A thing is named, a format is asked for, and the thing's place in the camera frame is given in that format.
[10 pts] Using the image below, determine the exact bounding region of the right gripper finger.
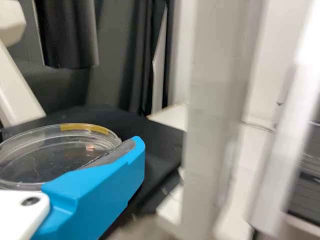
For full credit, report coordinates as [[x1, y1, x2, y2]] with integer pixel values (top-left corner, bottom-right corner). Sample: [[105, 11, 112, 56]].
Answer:
[[32, 135, 146, 240]]

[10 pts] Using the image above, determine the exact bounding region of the petri dish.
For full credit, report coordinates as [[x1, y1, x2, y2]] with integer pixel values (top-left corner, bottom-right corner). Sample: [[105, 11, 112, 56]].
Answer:
[[0, 122, 123, 192]]

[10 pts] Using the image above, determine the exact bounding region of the cream microscope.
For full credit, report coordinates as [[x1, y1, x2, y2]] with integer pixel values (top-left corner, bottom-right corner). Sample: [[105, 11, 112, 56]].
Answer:
[[0, 0, 253, 240]]

